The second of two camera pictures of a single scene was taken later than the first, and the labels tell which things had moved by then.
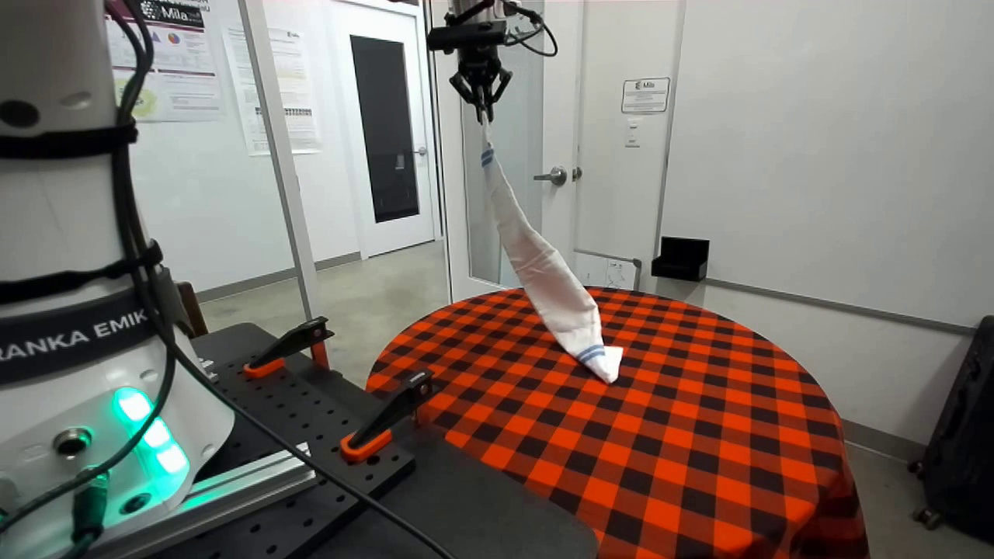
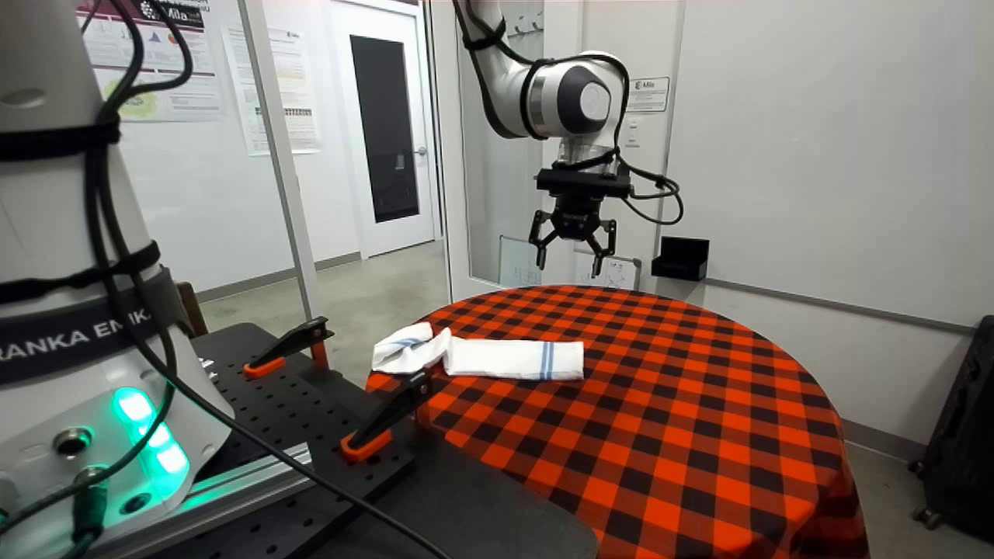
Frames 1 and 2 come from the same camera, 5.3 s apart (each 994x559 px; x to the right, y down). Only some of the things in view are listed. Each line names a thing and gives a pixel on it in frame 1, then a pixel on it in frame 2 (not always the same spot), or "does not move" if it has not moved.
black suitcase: x=959 y=471 does not move
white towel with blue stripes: x=571 y=303 -> x=515 y=357
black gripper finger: x=493 y=67 -> x=610 y=228
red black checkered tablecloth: x=718 y=439 does not move
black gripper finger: x=468 y=81 -> x=542 y=239
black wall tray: x=682 y=258 does not move
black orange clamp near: x=377 y=430 does not move
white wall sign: x=643 y=93 does not move
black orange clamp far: x=309 y=336 does not move
